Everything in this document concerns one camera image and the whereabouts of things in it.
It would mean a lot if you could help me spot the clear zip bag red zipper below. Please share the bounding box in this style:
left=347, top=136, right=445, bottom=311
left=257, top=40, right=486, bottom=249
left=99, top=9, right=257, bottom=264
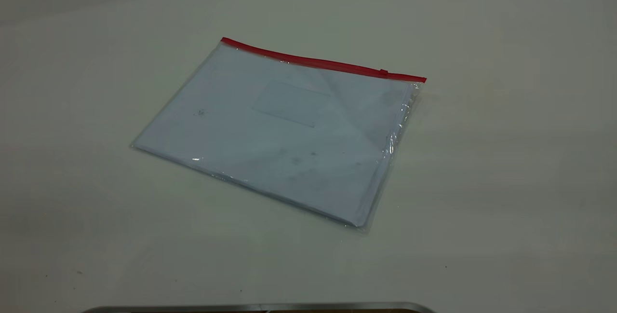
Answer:
left=129, top=37, right=428, bottom=234

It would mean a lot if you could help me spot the silver metal bar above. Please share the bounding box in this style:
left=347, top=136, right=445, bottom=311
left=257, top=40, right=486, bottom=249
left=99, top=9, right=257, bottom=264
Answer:
left=82, top=302, right=434, bottom=313

